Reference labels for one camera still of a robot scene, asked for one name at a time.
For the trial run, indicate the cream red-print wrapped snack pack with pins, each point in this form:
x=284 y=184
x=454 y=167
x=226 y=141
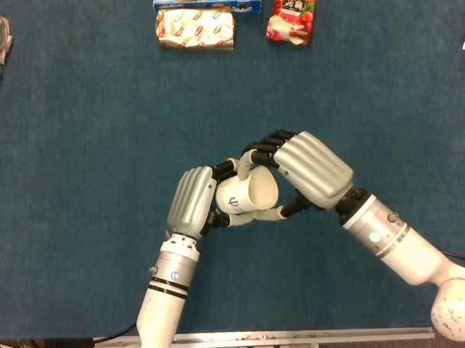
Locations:
x=195 y=30

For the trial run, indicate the right robot hand silver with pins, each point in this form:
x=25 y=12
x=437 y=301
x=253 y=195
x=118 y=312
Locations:
x=316 y=171

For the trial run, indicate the red fruit jelly pouch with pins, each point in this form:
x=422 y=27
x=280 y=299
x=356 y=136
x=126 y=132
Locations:
x=290 y=21

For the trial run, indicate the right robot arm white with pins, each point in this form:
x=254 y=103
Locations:
x=403 y=248

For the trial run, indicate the left robot hand silver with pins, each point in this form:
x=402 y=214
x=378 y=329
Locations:
x=191 y=202

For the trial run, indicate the aluminium table edge rail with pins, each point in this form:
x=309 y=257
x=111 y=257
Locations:
x=299 y=336

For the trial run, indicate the white paper cup blue logo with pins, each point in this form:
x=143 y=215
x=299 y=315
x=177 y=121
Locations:
x=256 y=192

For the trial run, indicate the blue felt table mat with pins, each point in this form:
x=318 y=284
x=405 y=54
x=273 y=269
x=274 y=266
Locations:
x=101 y=148

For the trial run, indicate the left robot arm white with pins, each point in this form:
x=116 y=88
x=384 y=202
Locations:
x=164 y=310

